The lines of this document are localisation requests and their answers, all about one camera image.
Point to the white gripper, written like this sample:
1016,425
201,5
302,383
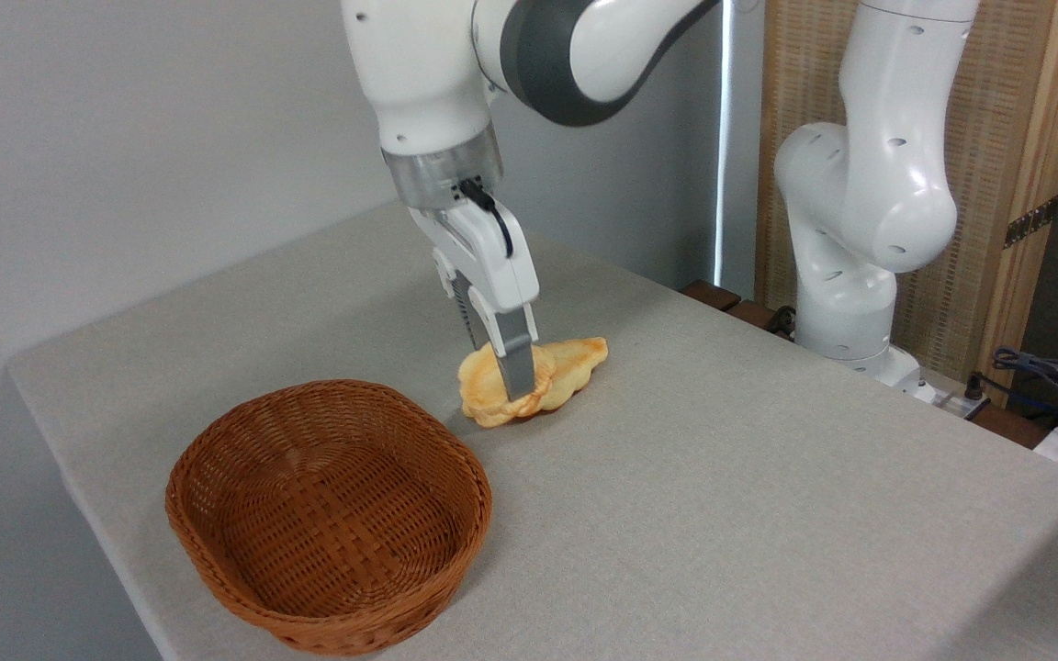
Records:
492,257

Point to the round knotted bread roll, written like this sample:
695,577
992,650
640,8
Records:
483,386

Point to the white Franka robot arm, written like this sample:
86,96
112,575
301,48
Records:
419,73

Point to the long braided bread loaf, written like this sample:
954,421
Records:
579,363

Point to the brown woven wicker basket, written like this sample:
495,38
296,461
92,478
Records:
327,514

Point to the grey fabric tablecloth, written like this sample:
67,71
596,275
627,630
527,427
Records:
722,505

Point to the black plug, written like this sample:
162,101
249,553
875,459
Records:
974,386

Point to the dark metal screen hinge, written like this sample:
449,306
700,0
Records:
1031,222

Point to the wooden folding screen woven panel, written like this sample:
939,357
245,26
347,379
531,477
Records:
1007,110

